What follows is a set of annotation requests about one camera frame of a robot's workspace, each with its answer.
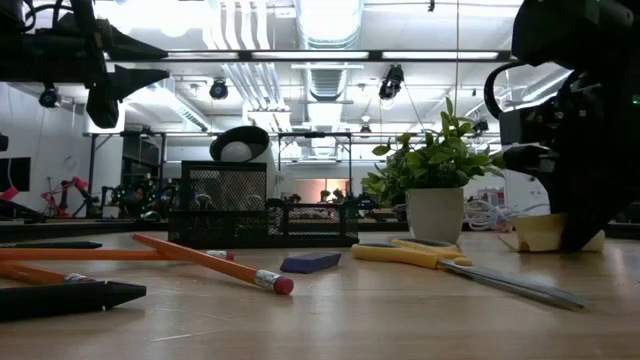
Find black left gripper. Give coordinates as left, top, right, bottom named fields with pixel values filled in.
left=48, top=0, right=172, bottom=130

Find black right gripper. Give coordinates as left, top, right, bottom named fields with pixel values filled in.
left=498, top=64, right=640, bottom=254

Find yellow sticky note pad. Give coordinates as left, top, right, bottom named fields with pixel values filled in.
left=513, top=213, right=607, bottom=254

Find black mesh desk organizer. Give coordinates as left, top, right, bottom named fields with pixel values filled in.
left=166, top=159, right=361, bottom=250

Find yellow handled scissors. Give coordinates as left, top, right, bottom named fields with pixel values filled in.
left=350, top=238, right=587, bottom=312

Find orange pencil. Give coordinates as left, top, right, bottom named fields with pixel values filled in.
left=130, top=232, right=296, bottom=297
left=0, top=261, right=97, bottom=287
left=0, top=247, right=237, bottom=263

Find black pen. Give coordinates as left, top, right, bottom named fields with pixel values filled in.
left=0, top=240, right=104, bottom=251
left=0, top=279, right=148, bottom=323

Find blue eraser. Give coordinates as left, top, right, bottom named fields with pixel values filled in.
left=279, top=250, right=343, bottom=275

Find white pillar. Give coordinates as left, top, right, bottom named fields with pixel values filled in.
left=503, top=169, right=551, bottom=217

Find black ceiling spotlight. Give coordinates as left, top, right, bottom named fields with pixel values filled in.
left=208, top=78, right=230, bottom=101
left=38, top=83, right=61, bottom=110
left=377, top=63, right=406, bottom=102

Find black metal rack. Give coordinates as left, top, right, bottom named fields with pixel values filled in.
left=82, top=130, right=166, bottom=221

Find black overhead beam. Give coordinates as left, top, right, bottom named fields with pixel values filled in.
left=102, top=48, right=516, bottom=63

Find black robots green lights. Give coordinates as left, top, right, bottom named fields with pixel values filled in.
left=99, top=178, right=169, bottom=221

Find white desk lamp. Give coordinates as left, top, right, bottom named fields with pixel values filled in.
left=209, top=125, right=285, bottom=201

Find potted green plant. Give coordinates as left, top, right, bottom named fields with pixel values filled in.
left=360, top=96, right=507, bottom=245

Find white lamp cable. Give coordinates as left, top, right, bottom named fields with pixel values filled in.
left=463, top=198, right=552, bottom=235

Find black wall monitor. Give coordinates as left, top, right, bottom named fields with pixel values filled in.
left=0, top=156, right=32, bottom=193

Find black aluminium table frame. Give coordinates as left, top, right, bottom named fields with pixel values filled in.
left=0, top=217, right=640, bottom=242

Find black shelf frame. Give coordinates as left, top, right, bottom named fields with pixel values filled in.
left=276, top=131, right=354, bottom=202

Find silver ventilation duct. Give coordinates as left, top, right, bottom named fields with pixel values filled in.
left=293, top=0, right=366, bottom=102

